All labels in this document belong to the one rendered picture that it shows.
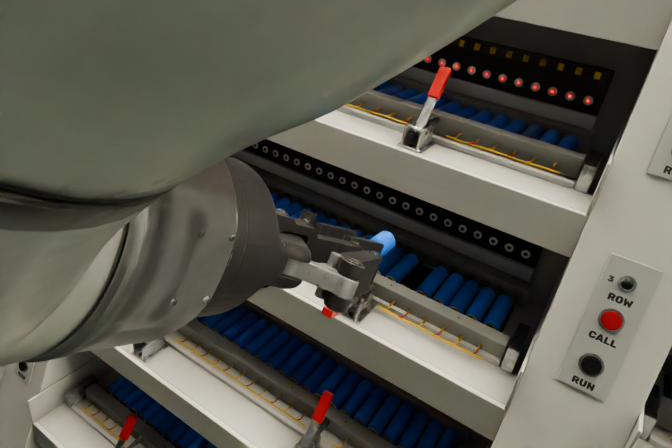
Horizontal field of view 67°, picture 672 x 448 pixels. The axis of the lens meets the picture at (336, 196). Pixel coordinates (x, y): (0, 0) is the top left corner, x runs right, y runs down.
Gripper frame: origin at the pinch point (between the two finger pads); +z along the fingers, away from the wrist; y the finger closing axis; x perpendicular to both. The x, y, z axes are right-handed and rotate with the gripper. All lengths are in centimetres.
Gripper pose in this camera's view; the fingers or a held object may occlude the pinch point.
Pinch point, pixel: (344, 251)
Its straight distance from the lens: 39.3
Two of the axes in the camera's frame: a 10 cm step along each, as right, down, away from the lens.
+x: 3.8, -9.2, -0.2
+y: 8.4, 3.5, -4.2
